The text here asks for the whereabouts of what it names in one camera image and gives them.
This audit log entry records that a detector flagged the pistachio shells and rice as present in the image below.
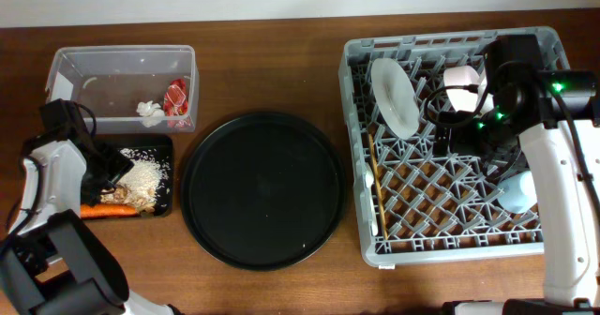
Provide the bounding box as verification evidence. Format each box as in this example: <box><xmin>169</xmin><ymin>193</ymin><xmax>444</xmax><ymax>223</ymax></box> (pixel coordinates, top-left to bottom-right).
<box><xmin>100</xmin><ymin>148</ymin><xmax>171</xmax><ymax>213</ymax></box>

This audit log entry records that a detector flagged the orange carrot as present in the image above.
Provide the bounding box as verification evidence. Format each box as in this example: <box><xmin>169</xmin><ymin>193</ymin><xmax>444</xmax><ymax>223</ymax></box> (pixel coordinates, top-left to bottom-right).
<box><xmin>81</xmin><ymin>204</ymin><xmax>138</xmax><ymax>218</ymax></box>

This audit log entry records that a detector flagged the small pink saucer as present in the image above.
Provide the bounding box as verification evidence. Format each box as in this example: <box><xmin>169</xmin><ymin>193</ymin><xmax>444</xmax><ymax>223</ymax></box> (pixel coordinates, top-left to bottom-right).
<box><xmin>443</xmin><ymin>66</ymin><xmax>488</xmax><ymax>113</ymax></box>

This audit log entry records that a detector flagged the blue plastic cup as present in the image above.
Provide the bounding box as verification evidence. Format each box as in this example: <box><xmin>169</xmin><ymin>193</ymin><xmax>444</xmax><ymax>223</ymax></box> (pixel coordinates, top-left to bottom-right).
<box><xmin>498</xmin><ymin>171</ymin><xmax>537</xmax><ymax>214</ymax></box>

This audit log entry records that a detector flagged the red snack wrapper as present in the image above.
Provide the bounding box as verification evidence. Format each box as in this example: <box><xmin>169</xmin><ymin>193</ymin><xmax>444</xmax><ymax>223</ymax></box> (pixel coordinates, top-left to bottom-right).
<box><xmin>163</xmin><ymin>79</ymin><xmax>188</xmax><ymax>116</ymax></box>

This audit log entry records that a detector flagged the grey plate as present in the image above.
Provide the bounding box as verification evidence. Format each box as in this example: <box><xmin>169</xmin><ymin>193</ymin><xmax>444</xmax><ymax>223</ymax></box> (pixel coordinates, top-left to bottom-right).
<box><xmin>370</xmin><ymin>58</ymin><xmax>420</xmax><ymax>140</ymax></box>

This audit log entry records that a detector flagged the wooden chopstick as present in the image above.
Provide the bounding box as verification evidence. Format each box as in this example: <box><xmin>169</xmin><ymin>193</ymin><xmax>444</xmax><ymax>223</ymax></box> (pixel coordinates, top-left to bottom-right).
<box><xmin>367</xmin><ymin>134</ymin><xmax>388</xmax><ymax>240</ymax></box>

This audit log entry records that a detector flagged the white plastic fork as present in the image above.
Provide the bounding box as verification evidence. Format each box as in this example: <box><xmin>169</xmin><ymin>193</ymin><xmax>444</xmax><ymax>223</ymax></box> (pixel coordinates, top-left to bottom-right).
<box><xmin>366</xmin><ymin>164</ymin><xmax>379</xmax><ymax>236</ymax></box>

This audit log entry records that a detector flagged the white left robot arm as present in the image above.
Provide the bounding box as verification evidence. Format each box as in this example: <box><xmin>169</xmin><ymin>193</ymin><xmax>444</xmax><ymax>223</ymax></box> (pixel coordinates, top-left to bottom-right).
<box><xmin>1</xmin><ymin>99</ymin><xmax>178</xmax><ymax>315</ymax></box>

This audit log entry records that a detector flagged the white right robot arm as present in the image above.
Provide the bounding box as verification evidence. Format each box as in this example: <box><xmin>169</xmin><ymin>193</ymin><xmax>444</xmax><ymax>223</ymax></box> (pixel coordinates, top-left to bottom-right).
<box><xmin>423</xmin><ymin>34</ymin><xmax>599</xmax><ymax>314</ymax></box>

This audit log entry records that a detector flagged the clear plastic waste bin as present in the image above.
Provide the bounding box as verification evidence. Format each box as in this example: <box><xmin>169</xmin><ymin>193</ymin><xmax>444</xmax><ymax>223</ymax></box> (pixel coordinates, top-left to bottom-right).
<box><xmin>45</xmin><ymin>45</ymin><xmax>200</xmax><ymax>134</ymax></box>

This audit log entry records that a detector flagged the grey dishwasher rack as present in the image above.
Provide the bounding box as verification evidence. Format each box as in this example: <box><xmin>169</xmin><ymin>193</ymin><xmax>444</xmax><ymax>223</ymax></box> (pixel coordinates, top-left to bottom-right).
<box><xmin>338</xmin><ymin>29</ymin><xmax>544</xmax><ymax>269</ymax></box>

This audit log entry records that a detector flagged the black rectangular tray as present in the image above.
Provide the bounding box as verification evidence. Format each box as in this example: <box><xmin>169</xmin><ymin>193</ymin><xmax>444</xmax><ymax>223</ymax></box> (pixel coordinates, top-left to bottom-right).
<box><xmin>84</xmin><ymin>134</ymin><xmax>174</xmax><ymax>219</ymax></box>

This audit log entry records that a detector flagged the crumpled white tissue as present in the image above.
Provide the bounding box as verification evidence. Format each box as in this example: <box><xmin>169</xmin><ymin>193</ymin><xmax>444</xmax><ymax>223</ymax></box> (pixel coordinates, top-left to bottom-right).
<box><xmin>136</xmin><ymin>100</ymin><xmax>165</xmax><ymax>128</ymax></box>

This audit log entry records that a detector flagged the round black serving tray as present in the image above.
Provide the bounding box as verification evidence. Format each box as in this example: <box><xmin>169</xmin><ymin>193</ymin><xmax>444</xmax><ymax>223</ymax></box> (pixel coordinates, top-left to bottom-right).
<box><xmin>180</xmin><ymin>112</ymin><xmax>348</xmax><ymax>271</ymax></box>

